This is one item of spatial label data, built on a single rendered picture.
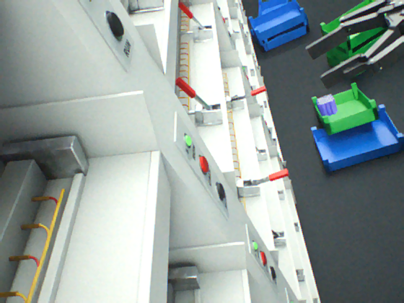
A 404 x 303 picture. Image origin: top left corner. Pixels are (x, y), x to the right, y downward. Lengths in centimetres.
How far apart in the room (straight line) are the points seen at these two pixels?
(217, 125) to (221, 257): 24
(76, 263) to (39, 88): 11
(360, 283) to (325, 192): 38
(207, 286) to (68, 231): 21
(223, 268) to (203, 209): 10
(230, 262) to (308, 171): 124
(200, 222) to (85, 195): 12
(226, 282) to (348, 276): 97
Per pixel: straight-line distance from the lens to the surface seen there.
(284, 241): 85
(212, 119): 56
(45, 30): 23
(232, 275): 40
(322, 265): 137
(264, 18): 252
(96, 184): 26
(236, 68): 104
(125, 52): 27
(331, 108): 174
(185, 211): 32
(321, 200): 151
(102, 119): 25
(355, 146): 165
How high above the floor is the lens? 122
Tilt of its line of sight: 41 degrees down
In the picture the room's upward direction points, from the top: 32 degrees counter-clockwise
